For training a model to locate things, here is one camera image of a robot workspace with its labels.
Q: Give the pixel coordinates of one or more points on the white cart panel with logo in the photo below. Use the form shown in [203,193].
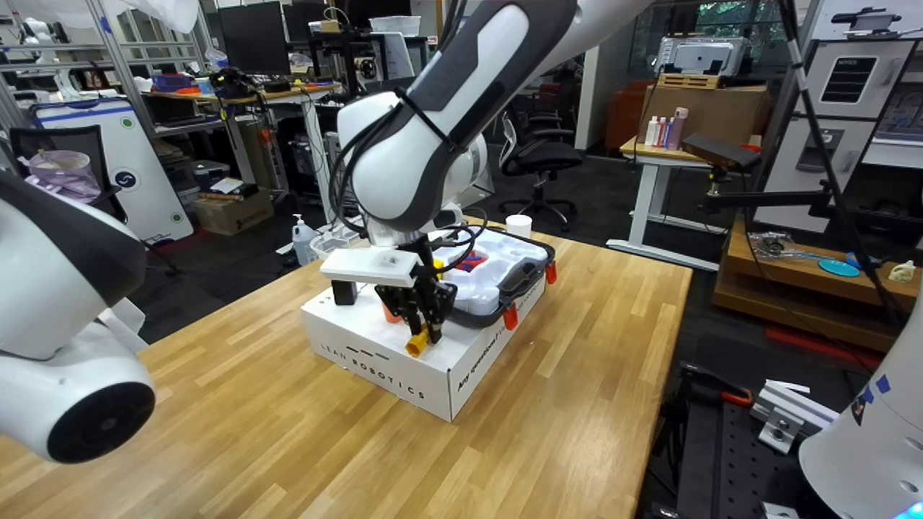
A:
[146,161]

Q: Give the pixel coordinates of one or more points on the white standing desk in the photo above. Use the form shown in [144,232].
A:
[666,161]

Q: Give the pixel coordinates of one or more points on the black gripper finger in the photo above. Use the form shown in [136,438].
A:
[405,311]
[438,311]

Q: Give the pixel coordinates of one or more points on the teal disc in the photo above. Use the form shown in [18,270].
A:
[837,265]

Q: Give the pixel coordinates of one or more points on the wooden low shelf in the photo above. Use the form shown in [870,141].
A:
[797,277]

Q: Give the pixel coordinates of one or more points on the silver metal bracket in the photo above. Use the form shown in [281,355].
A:
[790,414]

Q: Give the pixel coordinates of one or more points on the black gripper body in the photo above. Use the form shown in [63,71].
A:
[423,277]

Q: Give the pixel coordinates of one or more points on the white cardboard box with print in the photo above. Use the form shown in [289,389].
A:
[384,365]

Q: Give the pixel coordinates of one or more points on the white machine base blue marks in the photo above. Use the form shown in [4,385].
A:
[870,432]

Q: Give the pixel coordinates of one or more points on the grey machine on box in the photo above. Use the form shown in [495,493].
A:
[703,55]

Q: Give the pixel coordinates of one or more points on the brown cardboard box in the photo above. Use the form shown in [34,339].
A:
[710,110]

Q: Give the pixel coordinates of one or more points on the blue and red toy piece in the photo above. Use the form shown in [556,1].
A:
[472,259]

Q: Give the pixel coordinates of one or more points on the black tripod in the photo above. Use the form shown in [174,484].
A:
[818,202]

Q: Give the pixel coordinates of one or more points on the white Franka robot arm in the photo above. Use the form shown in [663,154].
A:
[415,161]

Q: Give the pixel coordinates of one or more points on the white grey toy tool case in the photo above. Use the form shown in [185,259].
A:
[491,275]

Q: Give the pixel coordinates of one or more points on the white mug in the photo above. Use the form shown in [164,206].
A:
[521,222]

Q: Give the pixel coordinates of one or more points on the orange toy piece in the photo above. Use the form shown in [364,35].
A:
[390,311]

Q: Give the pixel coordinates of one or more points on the black perforated equipment plate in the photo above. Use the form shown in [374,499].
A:
[730,463]

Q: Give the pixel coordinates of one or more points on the yellow toy peg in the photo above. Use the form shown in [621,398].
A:
[418,343]

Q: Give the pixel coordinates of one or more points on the orange case latch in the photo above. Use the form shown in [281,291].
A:
[549,272]
[511,314]

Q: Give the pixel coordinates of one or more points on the small cardboard box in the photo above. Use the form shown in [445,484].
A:
[234,212]

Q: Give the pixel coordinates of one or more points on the black office chair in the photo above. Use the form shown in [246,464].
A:
[537,160]

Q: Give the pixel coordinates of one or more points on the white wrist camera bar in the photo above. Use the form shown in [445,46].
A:
[364,264]

